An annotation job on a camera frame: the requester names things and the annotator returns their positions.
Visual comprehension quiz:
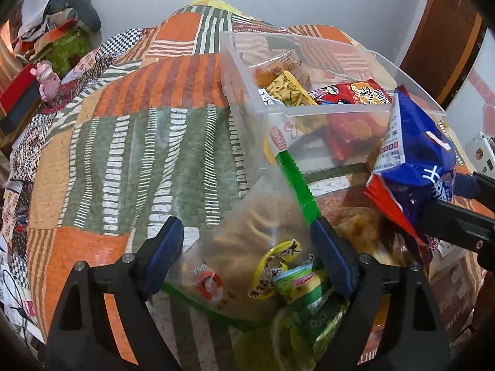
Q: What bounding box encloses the blue biscuit snack bag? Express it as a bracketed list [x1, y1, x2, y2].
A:
[365, 85, 456, 246]

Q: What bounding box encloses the red chip snack bag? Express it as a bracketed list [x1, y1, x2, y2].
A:
[310, 79, 392, 163]

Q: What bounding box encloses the clear green-edged snack bag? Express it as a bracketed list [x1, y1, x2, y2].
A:
[162, 149, 349, 371]

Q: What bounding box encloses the yellow fries snack packet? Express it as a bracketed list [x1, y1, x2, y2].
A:
[266, 70, 317, 107]

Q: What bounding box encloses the orange pastry packet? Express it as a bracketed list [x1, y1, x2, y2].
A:
[248, 49, 311, 90]

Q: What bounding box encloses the nut brittle square packet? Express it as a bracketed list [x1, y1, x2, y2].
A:
[333, 207, 382, 253]

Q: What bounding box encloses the white wardrobe sliding door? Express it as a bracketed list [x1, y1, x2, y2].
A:
[446, 30, 494, 177]

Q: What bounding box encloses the brown wooden door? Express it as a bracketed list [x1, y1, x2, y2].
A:
[400, 0, 487, 108]

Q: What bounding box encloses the clear plastic storage bin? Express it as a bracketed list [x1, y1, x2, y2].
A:
[220, 32, 446, 184]

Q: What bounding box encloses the pink white snack packet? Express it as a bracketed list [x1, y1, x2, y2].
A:
[258, 88, 303, 164]

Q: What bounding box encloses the patchwork quilt bedspread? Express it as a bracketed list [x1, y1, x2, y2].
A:
[1, 4, 494, 370]

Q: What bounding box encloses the dark blue box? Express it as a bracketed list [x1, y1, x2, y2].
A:
[0, 81, 40, 135]

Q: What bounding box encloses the pink plush toy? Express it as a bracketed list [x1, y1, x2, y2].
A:
[30, 60, 60, 103]

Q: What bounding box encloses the red gift box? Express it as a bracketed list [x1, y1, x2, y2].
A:
[0, 64, 36, 117]

